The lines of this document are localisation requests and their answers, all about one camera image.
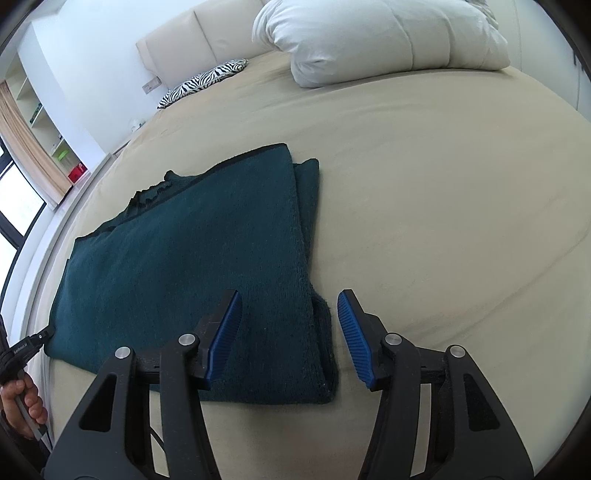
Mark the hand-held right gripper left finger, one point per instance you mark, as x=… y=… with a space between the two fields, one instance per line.
x=226 y=332

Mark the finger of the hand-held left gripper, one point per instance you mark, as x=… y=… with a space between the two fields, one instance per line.
x=42 y=336

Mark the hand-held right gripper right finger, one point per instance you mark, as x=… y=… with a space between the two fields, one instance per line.
x=355 y=337

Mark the dark green sweater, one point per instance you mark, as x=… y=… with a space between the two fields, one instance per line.
x=161 y=254

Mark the person's left hand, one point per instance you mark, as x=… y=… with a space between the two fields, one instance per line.
x=31 y=402

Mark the white window ledge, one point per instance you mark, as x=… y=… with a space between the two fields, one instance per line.
x=62 y=217

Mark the black framed window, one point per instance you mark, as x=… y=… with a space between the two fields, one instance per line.
x=16 y=207

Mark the bed with beige sheet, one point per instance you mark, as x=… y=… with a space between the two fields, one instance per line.
x=438 y=207

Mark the red box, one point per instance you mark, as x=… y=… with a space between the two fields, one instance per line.
x=76 y=172

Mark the green container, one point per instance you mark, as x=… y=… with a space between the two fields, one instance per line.
x=61 y=155

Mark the beige curtain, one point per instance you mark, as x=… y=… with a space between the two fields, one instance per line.
x=32 y=143

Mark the white nightstand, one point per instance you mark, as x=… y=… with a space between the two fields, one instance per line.
x=121 y=150

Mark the green books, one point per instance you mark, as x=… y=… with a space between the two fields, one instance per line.
x=35 y=114

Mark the zebra print pillow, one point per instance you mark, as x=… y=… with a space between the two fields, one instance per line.
x=203 y=81

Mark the cream padded headboard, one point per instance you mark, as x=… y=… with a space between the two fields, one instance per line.
x=184 y=41

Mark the white folded duvet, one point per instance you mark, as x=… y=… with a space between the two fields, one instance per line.
x=378 y=37

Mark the white wall shelf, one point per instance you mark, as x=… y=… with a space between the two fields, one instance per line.
x=51 y=124

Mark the wall switch panel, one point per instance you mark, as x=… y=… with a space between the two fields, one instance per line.
x=151 y=86

